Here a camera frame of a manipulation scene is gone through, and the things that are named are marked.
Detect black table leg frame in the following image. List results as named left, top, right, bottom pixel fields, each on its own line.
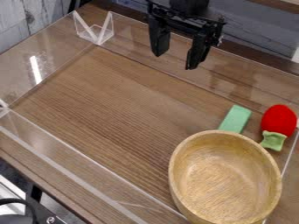
left=25, top=183, right=67, bottom=224

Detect green rectangular block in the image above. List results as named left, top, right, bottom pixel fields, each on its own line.
left=219, top=105, right=252, bottom=134

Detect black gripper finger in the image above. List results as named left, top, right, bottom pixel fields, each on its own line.
left=186, top=32, right=211, bottom=70
left=148, top=16, right=171, bottom=57

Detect wooden bowl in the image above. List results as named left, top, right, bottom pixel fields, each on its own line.
left=168, top=130, right=283, bottom=224

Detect clear acrylic tray walls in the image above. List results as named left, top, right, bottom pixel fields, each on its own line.
left=0, top=10, right=299, bottom=224

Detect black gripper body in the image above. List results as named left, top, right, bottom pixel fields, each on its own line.
left=146, top=0, right=227, bottom=39

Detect red plush strawberry toy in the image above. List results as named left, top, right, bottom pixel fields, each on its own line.
left=260, top=104, right=298, bottom=151

